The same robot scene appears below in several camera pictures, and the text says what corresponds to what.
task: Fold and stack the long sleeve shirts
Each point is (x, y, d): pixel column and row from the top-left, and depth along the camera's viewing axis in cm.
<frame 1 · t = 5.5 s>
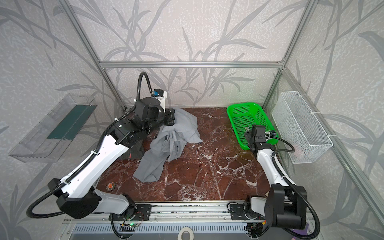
left hand: (177, 106, 66), fingers closed
right hand: (250, 131, 88), fingers open
light grey long sleeve shirt: (168, 142, 74), point 25 cm above the table
green plastic basket: (248, 114, 118), on the table

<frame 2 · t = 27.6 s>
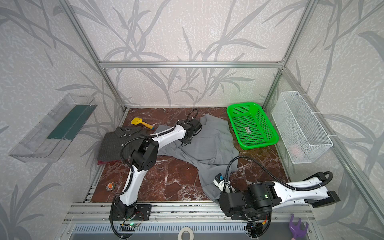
left hand: (184, 134, 100), fingers open
right hand: (218, 200, 65), fingers closed
light grey long sleeve shirt: (212, 150, 98), on the table
yellow toy hammer: (137, 120, 113), on the table
the other named things where they were.

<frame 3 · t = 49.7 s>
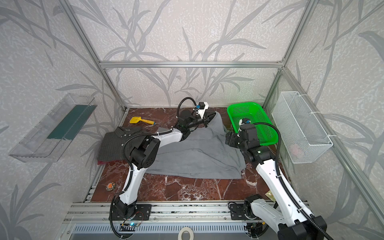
left hand: (218, 109, 85), fingers closed
right hand: (231, 131, 78), fingers open
light grey long sleeve shirt: (205, 154, 95), on the table
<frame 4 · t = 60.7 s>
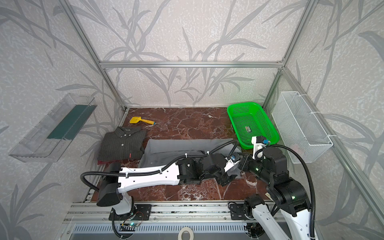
left hand: (233, 165, 67), fingers open
right hand: (234, 149, 64), fingers closed
light grey long sleeve shirt: (162, 152, 98), on the table
